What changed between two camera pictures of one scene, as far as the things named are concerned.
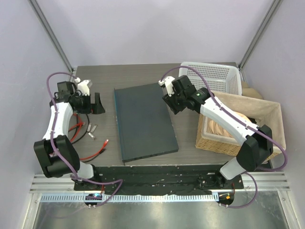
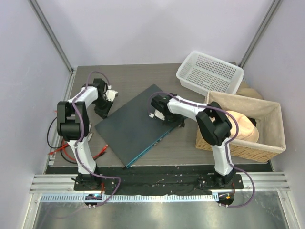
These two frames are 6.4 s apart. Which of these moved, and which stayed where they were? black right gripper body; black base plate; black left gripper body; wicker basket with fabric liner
Moved: black left gripper body; black right gripper body
Stayed: wicker basket with fabric liner; black base plate
